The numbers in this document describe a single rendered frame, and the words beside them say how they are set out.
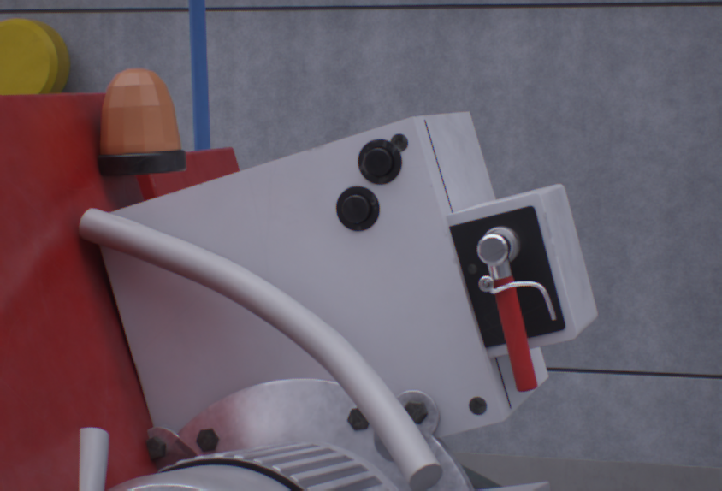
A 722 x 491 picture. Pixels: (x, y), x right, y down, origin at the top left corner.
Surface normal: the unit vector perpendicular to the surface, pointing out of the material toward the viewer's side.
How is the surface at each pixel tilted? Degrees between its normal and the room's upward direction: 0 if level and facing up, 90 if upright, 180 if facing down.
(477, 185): 73
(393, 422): 47
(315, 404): 81
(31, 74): 90
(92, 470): 53
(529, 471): 90
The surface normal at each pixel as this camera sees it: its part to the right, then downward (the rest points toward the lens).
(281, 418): -0.26, -0.07
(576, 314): 0.92, -0.24
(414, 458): -0.28, -0.64
